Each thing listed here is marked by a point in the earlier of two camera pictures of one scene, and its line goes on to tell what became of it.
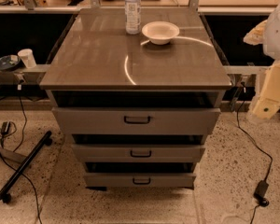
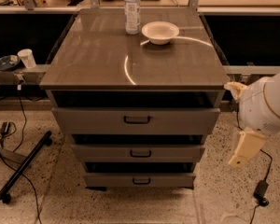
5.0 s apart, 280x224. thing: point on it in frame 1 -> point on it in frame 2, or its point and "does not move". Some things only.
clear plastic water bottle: (133, 11) does not move
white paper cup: (27, 56) does not move
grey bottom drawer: (139, 179) does not move
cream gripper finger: (257, 35) -> (236, 88)
